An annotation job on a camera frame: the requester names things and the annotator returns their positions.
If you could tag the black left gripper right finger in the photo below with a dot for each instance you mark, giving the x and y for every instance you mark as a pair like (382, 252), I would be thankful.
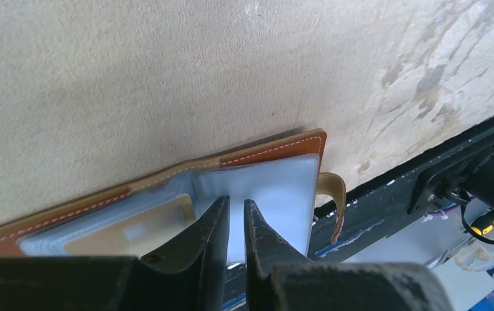
(281, 278)

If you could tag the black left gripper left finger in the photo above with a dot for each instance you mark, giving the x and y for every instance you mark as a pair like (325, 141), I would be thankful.
(186, 273)

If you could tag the brown leather card holder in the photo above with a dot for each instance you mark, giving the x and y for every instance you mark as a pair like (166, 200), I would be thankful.
(282, 177)

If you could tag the black metal base rail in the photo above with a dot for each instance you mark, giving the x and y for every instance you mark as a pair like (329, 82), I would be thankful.
(379, 207)

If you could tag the gold card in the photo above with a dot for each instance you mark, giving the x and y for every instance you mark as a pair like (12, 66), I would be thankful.
(137, 234)

